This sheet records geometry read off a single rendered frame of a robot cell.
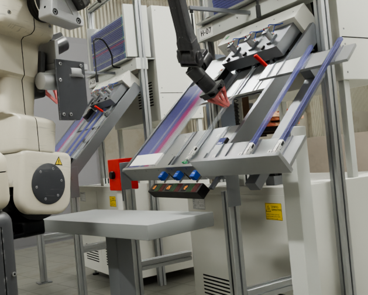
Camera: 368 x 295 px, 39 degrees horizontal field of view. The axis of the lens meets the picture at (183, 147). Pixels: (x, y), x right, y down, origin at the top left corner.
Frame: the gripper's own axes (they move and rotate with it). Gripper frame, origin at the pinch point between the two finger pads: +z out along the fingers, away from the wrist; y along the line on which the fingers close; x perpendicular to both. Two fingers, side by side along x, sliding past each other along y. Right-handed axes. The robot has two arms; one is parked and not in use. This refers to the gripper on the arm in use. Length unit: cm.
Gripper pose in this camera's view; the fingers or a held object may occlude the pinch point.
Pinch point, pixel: (226, 105)
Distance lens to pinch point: 197.9
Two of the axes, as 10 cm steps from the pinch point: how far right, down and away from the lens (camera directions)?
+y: -4.9, 1.1, 8.6
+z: 6.8, 6.6, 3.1
